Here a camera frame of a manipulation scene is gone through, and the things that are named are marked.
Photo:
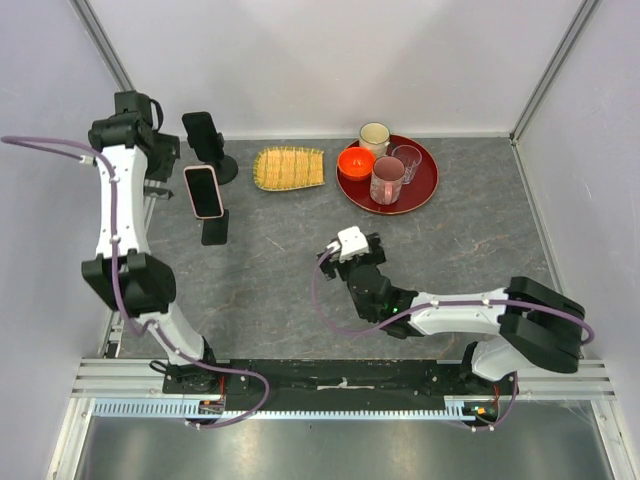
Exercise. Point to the black folding phone stand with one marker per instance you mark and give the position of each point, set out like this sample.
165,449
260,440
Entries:
215,231

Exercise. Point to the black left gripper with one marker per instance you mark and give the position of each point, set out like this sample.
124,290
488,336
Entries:
169,150

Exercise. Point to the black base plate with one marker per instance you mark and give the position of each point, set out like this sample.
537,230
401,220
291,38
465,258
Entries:
331,385

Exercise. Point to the black round-base phone stand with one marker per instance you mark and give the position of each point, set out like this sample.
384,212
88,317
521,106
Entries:
227,167

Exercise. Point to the red oval lacquer tray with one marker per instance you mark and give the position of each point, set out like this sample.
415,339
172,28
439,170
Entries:
412,196

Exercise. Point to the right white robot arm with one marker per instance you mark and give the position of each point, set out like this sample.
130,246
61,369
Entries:
524,325

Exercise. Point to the black smartphone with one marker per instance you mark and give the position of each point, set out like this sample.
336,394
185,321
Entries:
198,122

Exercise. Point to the yellow woven bamboo mat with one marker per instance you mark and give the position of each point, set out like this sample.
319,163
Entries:
288,168

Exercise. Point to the clear drinking glass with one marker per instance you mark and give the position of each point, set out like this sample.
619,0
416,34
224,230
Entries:
411,158

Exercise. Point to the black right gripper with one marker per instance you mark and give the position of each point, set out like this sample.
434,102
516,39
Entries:
376,257

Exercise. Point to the pink-cased smartphone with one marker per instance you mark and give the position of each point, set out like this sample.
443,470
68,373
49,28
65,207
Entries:
204,193

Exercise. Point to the slotted cable duct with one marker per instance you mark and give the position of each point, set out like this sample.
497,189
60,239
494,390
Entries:
197,410

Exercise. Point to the orange bowl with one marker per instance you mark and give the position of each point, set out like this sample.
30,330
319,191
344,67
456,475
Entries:
356,163

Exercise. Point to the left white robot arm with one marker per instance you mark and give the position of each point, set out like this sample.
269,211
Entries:
130,150

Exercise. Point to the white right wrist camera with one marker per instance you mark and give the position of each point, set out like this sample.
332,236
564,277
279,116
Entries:
350,243

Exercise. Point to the pink patterned mug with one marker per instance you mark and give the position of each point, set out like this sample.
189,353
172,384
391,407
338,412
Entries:
386,180

